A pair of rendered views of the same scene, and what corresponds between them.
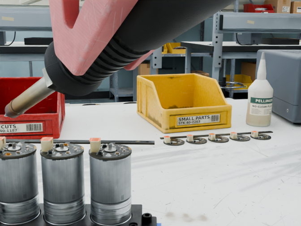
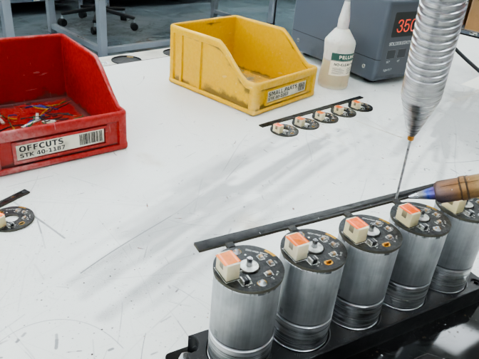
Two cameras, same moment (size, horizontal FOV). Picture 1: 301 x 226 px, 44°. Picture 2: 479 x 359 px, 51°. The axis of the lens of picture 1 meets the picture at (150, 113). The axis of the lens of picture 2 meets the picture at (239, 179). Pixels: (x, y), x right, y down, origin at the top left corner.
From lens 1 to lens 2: 0.24 m
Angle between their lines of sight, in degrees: 33
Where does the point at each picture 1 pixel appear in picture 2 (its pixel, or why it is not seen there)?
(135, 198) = not seen: hidden behind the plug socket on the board
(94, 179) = (459, 246)
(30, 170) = (393, 255)
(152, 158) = (295, 163)
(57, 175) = (434, 253)
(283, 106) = (355, 60)
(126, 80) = not seen: outside the picture
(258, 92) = (343, 47)
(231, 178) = (408, 177)
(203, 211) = not seen: hidden behind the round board
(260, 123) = (341, 85)
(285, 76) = (361, 21)
